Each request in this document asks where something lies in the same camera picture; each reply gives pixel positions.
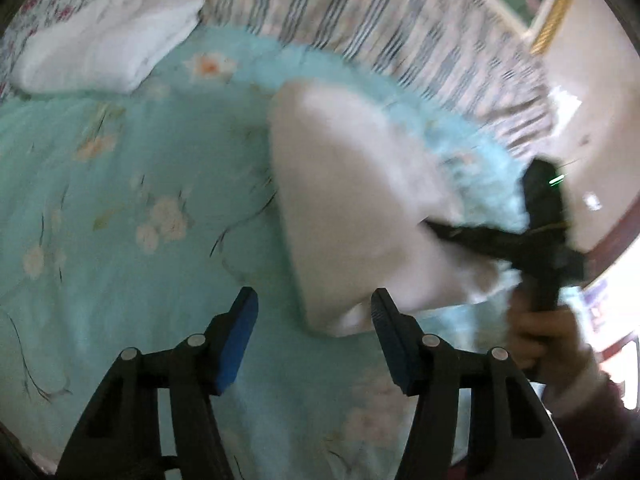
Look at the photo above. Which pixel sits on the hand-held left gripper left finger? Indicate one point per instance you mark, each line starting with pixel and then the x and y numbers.
pixel 235 340

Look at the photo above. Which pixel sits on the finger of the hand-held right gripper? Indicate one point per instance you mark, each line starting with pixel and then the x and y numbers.
pixel 470 240

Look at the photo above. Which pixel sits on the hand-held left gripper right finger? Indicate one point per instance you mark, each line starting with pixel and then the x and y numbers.
pixel 396 350

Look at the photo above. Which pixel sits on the white zip hooded jacket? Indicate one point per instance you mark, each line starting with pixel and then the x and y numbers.
pixel 350 200

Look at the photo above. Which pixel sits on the person's right hand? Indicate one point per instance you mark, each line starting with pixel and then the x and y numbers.
pixel 545 335

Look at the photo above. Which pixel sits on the dark red wooden furniture edge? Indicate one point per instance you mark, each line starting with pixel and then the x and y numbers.
pixel 612 240

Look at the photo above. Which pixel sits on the teal floral bedsheet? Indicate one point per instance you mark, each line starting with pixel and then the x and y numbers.
pixel 125 210

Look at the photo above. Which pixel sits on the plaid quilt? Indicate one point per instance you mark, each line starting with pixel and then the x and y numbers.
pixel 350 15

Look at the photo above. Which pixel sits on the folded white cloth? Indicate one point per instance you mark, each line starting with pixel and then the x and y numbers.
pixel 100 45

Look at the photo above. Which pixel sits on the gold frame trim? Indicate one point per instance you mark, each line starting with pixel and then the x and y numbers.
pixel 552 15

